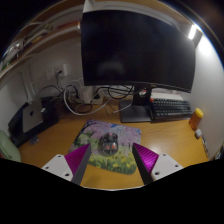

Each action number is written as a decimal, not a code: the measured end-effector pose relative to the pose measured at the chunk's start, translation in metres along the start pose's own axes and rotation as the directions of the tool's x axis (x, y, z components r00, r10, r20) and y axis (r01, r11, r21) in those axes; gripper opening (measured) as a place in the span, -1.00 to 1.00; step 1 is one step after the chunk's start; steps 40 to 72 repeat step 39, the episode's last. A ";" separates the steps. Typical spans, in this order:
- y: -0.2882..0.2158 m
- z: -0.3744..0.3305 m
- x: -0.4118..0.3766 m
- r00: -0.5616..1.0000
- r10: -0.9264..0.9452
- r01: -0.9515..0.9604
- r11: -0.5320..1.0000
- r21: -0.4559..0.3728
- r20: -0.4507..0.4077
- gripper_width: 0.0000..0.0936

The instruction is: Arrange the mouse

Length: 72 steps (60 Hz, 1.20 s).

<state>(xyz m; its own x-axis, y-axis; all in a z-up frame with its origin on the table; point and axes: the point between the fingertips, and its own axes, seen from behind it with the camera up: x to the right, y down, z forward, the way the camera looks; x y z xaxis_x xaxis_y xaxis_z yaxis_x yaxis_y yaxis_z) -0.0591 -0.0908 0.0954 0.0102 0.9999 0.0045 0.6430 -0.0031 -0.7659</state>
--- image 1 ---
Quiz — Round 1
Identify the white cable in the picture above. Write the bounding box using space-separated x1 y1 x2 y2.
62 88 134 117

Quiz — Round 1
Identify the floral print mouse pad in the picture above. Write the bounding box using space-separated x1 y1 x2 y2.
69 118 142 175

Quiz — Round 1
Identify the black keyboard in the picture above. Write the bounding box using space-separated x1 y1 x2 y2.
148 97 194 121

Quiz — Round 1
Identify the green watering can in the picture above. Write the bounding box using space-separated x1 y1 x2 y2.
0 129 23 163

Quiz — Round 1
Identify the white power strip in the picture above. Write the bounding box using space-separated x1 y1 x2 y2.
81 85 104 105

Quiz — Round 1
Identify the orange bottle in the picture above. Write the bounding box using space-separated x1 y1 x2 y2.
188 107 205 131

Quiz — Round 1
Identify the small dark card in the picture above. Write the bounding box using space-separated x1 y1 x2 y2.
28 136 40 146

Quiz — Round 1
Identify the small white object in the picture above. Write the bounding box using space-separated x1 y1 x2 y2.
194 128 203 140

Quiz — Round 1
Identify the bright lamp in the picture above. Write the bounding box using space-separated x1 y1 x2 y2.
187 23 204 46

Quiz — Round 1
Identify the wooden wall shelf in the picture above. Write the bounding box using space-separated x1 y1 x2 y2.
0 0 84 81

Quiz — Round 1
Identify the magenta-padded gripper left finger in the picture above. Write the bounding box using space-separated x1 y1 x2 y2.
40 143 92 186

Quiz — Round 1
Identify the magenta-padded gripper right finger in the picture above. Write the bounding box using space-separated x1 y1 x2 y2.
131 142 184 185

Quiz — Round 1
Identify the black computer monitor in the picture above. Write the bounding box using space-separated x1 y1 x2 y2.
80 9 196 124

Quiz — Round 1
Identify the white wall socket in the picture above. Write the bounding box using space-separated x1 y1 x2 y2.
45 63 69 80

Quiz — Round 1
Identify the black case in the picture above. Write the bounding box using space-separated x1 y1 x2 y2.
7 96 61 148

